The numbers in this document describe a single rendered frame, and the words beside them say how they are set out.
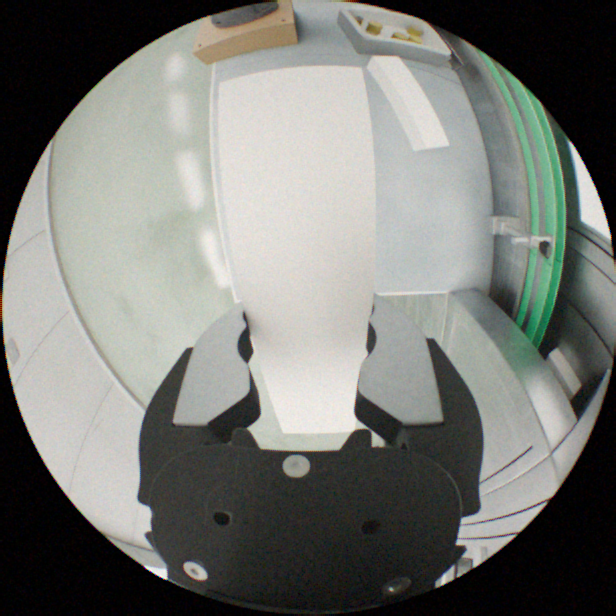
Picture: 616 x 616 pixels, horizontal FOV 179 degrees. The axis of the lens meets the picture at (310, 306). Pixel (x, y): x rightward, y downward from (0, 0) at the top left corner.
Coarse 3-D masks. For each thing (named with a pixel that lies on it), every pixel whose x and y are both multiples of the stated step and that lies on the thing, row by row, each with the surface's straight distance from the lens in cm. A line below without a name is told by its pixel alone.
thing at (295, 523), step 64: (192, 448) 6; (256, 448) 6; (384, 448) 5; (192, 512) 6; (256, 512) 5; (320, 512) 5; (384, 512) 5; (448, 512) 6; (192, 576) 6; (256, 576) 5; (320, 576) 5; (384, 576) 5
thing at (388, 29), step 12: (348, 12) 63; (360, 12) 67; (372, 12) 68; (384, 12) 68; (384, 24) 72; (396, 24) 73; (408, 24) 74; (420, 24) 73; (372, 36) 54; (384, 36) 66; (408, 36) 72; (420, 36) 73; (432, 36) 69; (432, 48) 60; (444, 48) 65
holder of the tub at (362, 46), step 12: (348, 24) 61; (348, 36) 63; (360, 36) 55; (360, 48) 57; (372, 48) 58; (384, 48) 58; (396, 48) 59; (408, 48) 59; (420, 48) 60; (420, 60) 65; (432, 60) 66; (444, 60) 66; (456, 60) 71
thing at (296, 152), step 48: (240, 96) 10; (288, 96) 10; (336, 96) 10; (240, 144) 10; (288, 144) 9; (336, 144) 9; (240, 192) 9; (288, 192) 9; (336, 192) 9; (240, 240) 10; (288, 240) 9; (336, 240) 9; (240, 288) 10; (288, 288) 10; (336, 288) 10; (288, 336) 11; (336, 336) 11; (288, 384) 14; (336, 384) 14; (288, 432) 20; (336, 432) 20
